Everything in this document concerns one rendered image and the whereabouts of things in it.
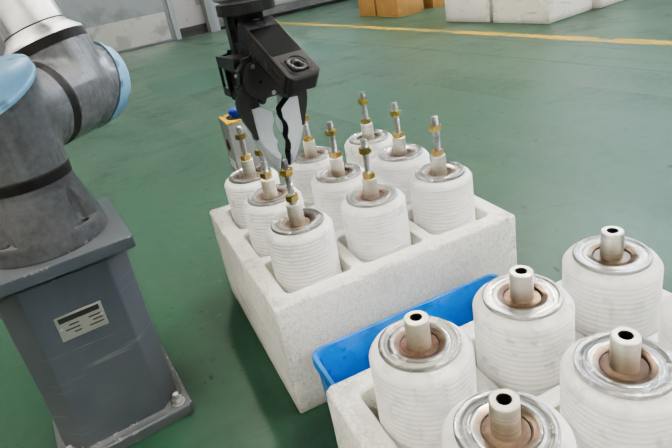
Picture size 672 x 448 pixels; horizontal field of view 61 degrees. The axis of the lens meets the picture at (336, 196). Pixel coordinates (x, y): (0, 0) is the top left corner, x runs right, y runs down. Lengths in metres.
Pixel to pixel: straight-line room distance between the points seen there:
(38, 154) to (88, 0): 4.96
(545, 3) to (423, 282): 2.71
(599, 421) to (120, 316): 0.58
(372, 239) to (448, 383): 0.34
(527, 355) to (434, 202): 0.34
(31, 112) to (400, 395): 0.53
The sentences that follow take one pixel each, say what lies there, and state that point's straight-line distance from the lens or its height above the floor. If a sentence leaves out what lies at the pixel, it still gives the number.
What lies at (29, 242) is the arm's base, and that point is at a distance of 0.77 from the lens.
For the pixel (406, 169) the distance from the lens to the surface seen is 0.93.
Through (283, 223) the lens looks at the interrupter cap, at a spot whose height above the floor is 0.25.
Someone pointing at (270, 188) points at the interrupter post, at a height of 0.27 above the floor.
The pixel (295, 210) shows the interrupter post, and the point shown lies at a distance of 0.77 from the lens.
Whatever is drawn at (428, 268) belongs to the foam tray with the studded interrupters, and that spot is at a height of 0.15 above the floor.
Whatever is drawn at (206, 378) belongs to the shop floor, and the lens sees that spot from 0.97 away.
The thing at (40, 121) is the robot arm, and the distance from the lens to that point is 0.77.
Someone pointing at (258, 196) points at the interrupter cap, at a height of 0.25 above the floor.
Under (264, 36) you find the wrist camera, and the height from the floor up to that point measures 0.51.
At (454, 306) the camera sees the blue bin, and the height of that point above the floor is 0.10.
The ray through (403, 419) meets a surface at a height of 0.20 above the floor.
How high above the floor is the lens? 0.59
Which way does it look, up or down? 24 degrees down
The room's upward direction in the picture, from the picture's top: 10 degrees counter-clockwise
